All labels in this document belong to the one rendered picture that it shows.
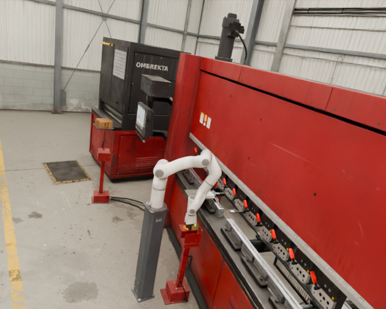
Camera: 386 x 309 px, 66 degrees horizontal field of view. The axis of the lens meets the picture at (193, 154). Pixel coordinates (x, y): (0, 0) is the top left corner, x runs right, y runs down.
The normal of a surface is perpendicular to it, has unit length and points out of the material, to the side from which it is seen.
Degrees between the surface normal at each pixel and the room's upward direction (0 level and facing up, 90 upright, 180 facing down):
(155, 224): 90
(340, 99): 90
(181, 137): 90
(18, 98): 90
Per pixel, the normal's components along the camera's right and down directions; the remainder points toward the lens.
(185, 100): 0.32, 0.36
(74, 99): 0.54, 0.37
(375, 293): -0.93, -0.04
